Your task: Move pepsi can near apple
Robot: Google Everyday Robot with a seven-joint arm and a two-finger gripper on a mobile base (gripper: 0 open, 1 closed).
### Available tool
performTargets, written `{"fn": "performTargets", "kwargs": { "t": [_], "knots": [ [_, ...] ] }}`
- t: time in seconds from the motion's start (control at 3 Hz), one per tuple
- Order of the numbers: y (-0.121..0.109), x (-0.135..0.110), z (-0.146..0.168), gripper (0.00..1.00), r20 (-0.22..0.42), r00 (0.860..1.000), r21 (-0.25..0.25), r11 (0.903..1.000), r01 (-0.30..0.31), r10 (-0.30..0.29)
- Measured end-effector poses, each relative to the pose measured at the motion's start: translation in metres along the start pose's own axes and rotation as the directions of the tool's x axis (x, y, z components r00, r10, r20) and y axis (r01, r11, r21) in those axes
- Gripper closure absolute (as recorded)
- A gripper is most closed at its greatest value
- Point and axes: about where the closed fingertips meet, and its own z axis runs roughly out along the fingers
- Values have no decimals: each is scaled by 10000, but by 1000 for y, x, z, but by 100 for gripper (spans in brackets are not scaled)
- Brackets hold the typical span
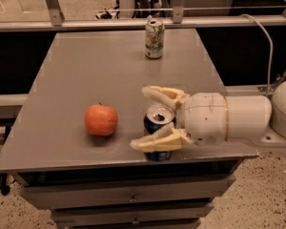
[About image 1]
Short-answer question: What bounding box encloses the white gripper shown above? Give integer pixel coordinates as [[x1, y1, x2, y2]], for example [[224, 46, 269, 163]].
[[130, 86, 228, 153]]

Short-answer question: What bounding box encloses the blue pepsi can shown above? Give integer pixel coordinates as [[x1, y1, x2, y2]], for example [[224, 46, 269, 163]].
[[143, 104, 175, 161]]

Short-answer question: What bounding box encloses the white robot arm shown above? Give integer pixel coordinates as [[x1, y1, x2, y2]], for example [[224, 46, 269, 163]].
[[131, 81, 286, 153]]

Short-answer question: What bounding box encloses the red apple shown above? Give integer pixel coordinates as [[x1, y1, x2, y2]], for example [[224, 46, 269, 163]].
[[84, 104, 118, 136]]

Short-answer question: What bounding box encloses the white green soda can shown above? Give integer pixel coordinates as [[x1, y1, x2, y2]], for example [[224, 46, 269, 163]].
[[145, 15, 165, 59]]

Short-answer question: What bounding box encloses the grey drawer cabinet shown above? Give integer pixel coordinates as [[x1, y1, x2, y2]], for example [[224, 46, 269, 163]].
[[0, 29, 257, 229]]

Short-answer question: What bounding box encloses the grey top drawer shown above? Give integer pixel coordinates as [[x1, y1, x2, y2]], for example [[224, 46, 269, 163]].
[[20, 175, 235, 210]]

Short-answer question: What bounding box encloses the grey drawer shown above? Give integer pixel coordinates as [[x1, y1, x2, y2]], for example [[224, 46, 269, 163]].
[[20, 175, 235, 210], [51, 202, 213, 227]]

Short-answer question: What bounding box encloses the metal window frame rail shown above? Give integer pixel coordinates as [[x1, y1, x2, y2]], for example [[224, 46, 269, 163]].
[[0, 0, 286, 32]]

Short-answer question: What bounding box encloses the white cable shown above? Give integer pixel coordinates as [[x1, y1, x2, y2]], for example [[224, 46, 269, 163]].
[[237, 13, 275, 97]]

